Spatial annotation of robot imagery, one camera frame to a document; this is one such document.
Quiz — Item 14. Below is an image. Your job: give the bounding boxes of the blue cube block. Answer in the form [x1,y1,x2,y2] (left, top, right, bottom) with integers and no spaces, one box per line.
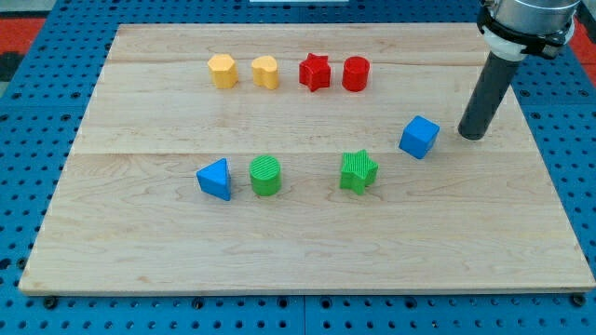
[399,115,440,159]

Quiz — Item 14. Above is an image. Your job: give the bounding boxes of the green cylinder block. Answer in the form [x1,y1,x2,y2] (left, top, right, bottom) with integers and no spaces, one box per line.
[249,155,281,196]

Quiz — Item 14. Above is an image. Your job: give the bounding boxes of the green star block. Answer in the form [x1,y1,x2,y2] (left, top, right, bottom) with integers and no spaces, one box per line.
[339,150,378,195]

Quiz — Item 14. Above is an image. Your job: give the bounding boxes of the light wooden board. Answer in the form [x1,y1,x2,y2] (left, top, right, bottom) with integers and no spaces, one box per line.
[19,23,595,296]

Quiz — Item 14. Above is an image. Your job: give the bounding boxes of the blue triangle block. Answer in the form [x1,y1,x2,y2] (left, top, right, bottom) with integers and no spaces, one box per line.
[196,158,232,201]

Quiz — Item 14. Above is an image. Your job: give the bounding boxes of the red star block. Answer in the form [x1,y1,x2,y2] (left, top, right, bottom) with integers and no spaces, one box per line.
[299,53,332,92]

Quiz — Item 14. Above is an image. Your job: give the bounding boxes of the yellow heart block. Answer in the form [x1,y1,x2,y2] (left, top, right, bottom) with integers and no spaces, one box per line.
[251,55,279,89]

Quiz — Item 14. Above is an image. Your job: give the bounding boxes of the red cylinder block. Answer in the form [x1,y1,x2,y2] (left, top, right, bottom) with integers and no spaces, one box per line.
[342,56,370,92]

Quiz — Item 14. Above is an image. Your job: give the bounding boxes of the yellow hexagon block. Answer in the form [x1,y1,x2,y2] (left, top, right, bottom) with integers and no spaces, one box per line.
[208,54,238,89]

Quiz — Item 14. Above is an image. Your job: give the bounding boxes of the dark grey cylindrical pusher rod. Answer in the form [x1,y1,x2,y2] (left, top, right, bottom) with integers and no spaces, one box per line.
[458,52,520,141]

